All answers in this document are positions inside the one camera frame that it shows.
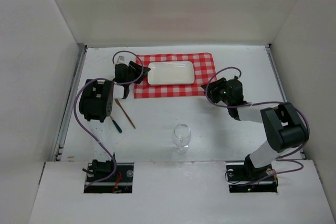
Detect white rectangular plate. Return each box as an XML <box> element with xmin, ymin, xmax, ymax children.
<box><xmin>147</xmin><ymin>61</ymin><xmax>195</xmax><ymax>86</ymax></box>

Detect clear wine glass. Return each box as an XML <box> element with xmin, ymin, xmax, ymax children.
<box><xmin>172</xmin><ymin>124</ymin><xmax>191</xmax><ymax>154</ymax></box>

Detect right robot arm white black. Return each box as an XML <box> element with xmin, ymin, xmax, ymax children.
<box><xmin>201</xmin><ymin>76</ymin><xmax>309</xmax><ymax>182</ymax></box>

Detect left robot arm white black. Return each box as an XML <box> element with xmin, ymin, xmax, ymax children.
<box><xmin>73</xmin><ymin>61</ymin><xmax>151</xmax><ymax>182</ymax></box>

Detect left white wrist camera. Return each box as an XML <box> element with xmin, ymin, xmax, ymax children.
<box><xmin>115</xmin><ymin>56</ymin><xmax>125</xmax><ymax>65</ymax></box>

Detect gold spoon teal handle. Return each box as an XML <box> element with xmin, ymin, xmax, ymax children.
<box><xmin>110</xmin><ymin>116</ymin><xmax>122</xmax><ymax>133</ymax></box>

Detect left aluminium table rail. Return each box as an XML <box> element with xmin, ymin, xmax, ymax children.
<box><xmin>51</xmin><ymin>43</ymin><xmax>87</xmax><ymax>161</ymax></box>

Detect aluminium table rail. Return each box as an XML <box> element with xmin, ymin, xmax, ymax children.
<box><xmin>265</xmin><ymin>44</ymin><xmax>306</xmax><ymax>159</ymax></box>
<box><xmin>51</xmin><ymin>43</ymin><xmax>87</xmax><ymax>161</ymax></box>

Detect right aluminium table rail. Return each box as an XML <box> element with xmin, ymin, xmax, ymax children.
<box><xmin>265</xmin><ymin>44</ymin><xmax>306</xmax><ymax>159</ymax></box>

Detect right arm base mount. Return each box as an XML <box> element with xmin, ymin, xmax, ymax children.
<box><xmin>225</xmin><ymin>157</ymin><xmax>278</xmax><ymax>193</ymax></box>

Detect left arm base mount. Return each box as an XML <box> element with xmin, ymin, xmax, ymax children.
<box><xmin>82</xmin><ymin>159</ymin><xmax>134</xmax><ymax>194</ymax></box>

